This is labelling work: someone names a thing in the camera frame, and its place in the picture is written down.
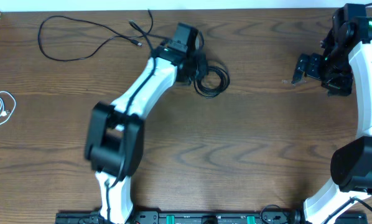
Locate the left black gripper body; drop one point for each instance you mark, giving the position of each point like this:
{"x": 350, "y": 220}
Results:
{"x": 199, "y": 70}

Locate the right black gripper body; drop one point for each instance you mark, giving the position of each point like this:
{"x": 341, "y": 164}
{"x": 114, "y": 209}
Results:
{"x": 336, "y": 74}

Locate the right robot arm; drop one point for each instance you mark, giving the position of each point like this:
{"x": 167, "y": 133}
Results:
{"x": 344, "y": 67}

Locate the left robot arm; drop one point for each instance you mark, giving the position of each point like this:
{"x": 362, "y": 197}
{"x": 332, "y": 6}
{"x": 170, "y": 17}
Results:
{"x": 115, "y": 138}

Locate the clear tape strip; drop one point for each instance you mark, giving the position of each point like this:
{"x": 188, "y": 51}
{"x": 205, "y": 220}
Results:
{"x": 290, "y": 82}

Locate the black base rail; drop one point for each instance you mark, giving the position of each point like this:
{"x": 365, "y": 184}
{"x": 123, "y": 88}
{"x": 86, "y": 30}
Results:
{"x": 154, "y": 217}

